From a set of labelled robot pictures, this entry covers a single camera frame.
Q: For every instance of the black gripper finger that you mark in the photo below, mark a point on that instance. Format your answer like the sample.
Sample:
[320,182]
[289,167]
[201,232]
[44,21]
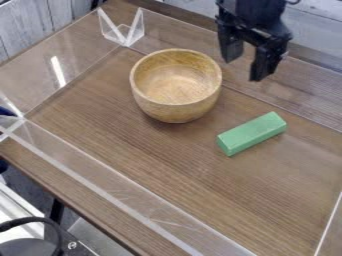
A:
[229,42]
[267,58]

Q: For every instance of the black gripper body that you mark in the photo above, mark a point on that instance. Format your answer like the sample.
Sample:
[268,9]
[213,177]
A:
[257,17]

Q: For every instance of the green rectangular block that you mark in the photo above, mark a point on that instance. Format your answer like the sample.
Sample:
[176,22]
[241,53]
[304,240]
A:
[251,133]

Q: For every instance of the brown wooden bowl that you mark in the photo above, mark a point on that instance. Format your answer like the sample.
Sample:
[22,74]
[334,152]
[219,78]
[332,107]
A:
[175,84]

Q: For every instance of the black table leg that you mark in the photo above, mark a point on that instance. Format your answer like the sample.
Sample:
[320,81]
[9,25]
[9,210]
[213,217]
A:
[56,211]

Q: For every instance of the clear acrylic corner bracket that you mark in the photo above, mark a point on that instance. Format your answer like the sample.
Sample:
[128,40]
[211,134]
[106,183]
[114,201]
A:
[121,34]

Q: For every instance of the clear acrylic tray wall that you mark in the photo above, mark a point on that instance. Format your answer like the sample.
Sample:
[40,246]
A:
[160,229]

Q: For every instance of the metal base plate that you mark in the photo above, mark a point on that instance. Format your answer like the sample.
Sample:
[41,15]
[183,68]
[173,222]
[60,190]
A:
[93,238]

